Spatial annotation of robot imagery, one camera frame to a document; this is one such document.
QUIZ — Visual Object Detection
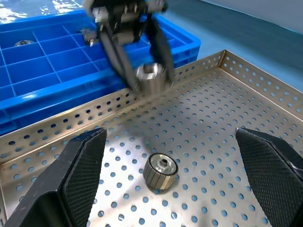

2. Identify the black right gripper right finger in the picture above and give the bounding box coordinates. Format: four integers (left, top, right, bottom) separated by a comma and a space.
235, 127, 303, 227

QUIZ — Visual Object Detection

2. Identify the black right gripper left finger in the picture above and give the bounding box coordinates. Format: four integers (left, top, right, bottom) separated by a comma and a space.
3, 127, 107, 227

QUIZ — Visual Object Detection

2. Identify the blue plastic compartment tray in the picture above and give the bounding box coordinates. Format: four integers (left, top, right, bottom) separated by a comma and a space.
0, 10, 202, 137

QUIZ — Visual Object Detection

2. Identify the metal roller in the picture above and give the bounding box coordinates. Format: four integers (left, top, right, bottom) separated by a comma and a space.
14, 39, 35, 48
81, 28, 99, 47
143, 153, 178, 191
135, 62, 167, 95

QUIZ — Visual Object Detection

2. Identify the perforated steel tray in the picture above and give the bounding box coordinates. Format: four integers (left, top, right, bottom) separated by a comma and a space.
0, 49, 303, 227

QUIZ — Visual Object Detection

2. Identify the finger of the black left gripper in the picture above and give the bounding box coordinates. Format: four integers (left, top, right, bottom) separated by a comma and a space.
98, 25, 138, 92
141, 13, 176, 84

